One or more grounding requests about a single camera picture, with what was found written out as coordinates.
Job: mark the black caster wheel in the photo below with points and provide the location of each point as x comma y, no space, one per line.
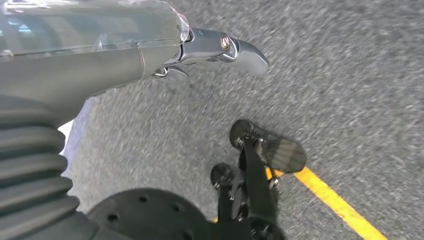
222,174
285,155

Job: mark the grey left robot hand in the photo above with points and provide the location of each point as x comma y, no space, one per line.
82,66

